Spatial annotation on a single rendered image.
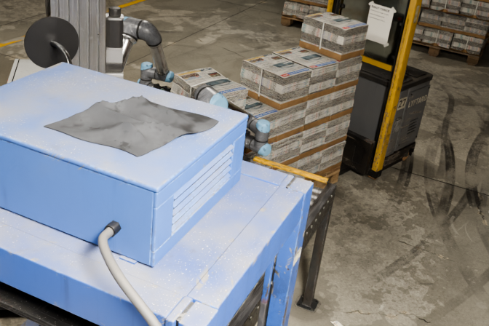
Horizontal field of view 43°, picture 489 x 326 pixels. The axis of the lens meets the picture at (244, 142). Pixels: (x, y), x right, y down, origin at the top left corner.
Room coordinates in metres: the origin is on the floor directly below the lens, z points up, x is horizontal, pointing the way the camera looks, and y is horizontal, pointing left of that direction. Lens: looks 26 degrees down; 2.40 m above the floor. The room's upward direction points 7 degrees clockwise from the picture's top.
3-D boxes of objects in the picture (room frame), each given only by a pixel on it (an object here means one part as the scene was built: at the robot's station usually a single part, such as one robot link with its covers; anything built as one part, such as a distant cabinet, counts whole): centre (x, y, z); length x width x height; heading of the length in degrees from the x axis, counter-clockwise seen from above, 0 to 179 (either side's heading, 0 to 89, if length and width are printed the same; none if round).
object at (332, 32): (4.33, -0.54, 0.65); 0.39 x 0.30 x 1.29; 49
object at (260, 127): (3.05, -0.08, 0.97); 0.11 x 0.08 x 0.11; 35
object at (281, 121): (3.78, -0.07, 0.42); 1.17 x 0.39 x 0.83; 139
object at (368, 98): (4.94, -1.07, 0.40); 0.69 x 0.55 x 0.80; 49
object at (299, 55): (4.10, -0.35, 1.06); 0.37 x 0.28 x 0.01; 48
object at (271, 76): (3.89, -0.15, 0.95); 0.38 x 0.29 x 0.23; 49
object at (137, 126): (1.32, 0.26, 1.78); 0.32 x 0.28 x 0.05; 69
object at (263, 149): (3.03, -0.09, 0.87); 0.11 x 0.08 x 0.09; 49
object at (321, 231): (2.82, -0.48, 0.34); 0.06 x 0.06 x 0.68; 69
